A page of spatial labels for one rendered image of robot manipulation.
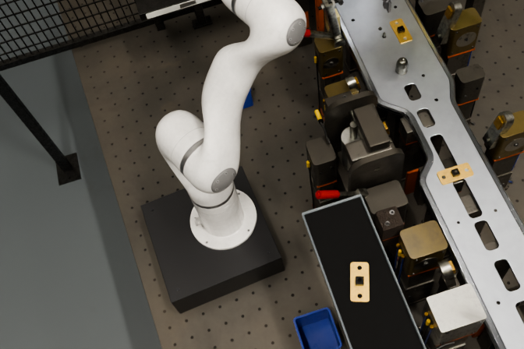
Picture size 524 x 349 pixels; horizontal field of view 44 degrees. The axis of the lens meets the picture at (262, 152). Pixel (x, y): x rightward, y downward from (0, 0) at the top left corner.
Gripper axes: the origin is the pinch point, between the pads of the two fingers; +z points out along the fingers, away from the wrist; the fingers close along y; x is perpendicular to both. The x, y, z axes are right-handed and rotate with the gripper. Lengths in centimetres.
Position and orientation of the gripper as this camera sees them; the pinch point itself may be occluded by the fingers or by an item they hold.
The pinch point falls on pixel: (403, 1)
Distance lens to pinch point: 182.5
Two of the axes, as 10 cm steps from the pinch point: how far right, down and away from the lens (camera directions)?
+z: 1.1, 4.8, 8.7
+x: -2.8, -8.2, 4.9
